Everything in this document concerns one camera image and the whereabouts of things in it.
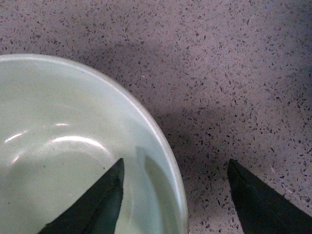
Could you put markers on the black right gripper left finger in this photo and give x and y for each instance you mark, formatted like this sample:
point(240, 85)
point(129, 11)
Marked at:
point(97, 210)

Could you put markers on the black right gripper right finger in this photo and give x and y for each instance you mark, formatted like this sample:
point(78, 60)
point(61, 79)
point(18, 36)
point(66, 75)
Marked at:
point(261, 209)

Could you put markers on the light green bowl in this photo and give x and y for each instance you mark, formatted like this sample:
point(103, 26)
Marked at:
point(62, 126)

